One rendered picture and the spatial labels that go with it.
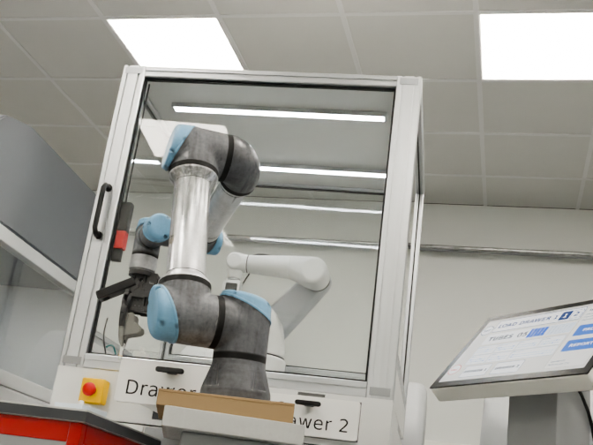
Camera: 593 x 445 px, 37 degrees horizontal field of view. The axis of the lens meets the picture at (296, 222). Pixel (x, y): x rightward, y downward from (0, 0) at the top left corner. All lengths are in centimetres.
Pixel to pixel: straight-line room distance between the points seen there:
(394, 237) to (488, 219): 341
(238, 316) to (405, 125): 115
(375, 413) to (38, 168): 152
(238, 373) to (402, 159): 115
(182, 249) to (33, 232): 143
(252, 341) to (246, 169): 44
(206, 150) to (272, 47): 244
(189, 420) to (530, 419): 89
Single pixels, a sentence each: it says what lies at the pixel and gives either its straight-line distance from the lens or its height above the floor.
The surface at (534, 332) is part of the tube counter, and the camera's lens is 232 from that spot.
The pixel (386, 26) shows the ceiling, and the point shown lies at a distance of 417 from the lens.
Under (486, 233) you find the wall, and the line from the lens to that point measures 601.
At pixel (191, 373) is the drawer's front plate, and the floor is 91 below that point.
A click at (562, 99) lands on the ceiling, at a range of 472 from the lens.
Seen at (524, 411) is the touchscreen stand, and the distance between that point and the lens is 227.
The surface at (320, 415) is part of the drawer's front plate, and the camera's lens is 254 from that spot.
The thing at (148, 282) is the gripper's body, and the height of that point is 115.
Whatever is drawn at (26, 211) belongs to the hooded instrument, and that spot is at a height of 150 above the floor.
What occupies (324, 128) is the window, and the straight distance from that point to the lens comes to 285.
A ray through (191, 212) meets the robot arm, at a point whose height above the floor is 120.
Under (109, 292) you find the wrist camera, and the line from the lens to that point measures 247.
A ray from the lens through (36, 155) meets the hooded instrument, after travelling 327.
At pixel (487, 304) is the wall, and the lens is 587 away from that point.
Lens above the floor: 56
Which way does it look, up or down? 19 degrees up
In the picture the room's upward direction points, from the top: 8 degrees clockwise
